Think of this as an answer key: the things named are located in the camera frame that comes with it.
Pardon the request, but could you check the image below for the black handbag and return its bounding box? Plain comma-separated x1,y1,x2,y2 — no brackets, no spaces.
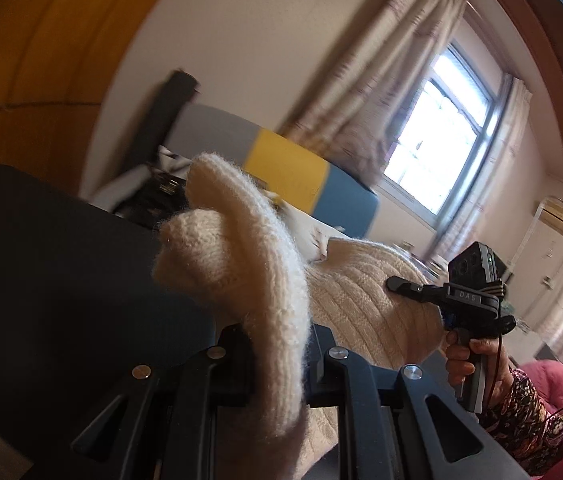
112,166,188,231

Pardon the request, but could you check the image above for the black rolled mat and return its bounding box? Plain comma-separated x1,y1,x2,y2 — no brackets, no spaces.
122,70,199,171

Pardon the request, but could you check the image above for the grey yellow blue armchair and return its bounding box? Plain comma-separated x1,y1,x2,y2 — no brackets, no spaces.
91,103,378,238

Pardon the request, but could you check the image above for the person's right hand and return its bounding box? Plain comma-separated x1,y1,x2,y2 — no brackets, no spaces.
444,330,513,408

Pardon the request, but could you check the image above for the cream knitted sweater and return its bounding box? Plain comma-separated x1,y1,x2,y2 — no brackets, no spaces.
152,153,443,479

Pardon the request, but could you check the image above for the floral sleeve forearm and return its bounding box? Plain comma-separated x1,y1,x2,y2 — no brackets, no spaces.
478,368,563,477

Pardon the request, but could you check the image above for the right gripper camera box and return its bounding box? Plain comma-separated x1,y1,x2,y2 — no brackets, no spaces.
447,242,507,300

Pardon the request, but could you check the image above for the wall air conditioner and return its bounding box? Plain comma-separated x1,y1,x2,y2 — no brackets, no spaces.
536,196,563,236

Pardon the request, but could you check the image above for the beige patterned left curtain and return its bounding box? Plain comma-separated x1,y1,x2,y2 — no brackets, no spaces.
283,0,467,186

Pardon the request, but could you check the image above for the deer print cushion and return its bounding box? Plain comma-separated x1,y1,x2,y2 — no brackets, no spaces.
277,200,349,262

